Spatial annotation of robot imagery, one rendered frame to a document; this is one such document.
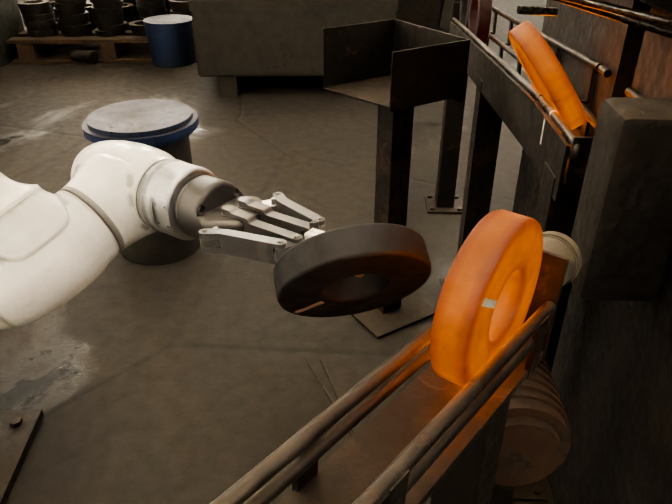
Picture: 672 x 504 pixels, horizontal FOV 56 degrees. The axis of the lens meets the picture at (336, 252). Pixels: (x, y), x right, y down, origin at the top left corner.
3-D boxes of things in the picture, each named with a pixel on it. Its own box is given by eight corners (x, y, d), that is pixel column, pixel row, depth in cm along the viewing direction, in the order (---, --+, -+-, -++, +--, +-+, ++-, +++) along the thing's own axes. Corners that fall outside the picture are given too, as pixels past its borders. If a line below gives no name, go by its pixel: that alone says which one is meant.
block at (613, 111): (640, 270, 84) (693, 95, 72) (665, 305, 77) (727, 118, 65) (560, 268, 85) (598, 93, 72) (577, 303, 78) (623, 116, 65)
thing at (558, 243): (575, 290, 67) (589, 240, 64) (545, 324, 61) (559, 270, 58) (522, 272, 70) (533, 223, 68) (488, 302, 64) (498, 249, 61)
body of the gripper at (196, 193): (228, 220, 78) (284, 239, 73) (175, 248, 73) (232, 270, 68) (221, 164, 75) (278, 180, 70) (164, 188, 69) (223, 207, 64)
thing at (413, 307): (383, 270, 188) (394, 18, 150) (441, 315, 169) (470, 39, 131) (325, 291, 178) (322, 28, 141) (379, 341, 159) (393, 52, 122)
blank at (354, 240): (454, 282, 65) (446, 253, 66) (394, 236, 52) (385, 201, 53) (327, 328, 71) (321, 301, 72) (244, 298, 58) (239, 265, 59)
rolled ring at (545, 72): (500, 14, 92) (521, 0, 91) (513, 54, 109) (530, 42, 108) (566, 119, 88) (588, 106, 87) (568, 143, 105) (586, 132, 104)
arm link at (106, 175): (211, 202, 83) (139, 268, 76) (138, 178, 92) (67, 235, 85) (179, 134, 76) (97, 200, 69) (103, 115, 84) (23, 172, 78)
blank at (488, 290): (501, 387, 60) (469, 372, 62) (557, 233, 59) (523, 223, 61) (444, 399, 47) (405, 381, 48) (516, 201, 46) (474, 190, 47)
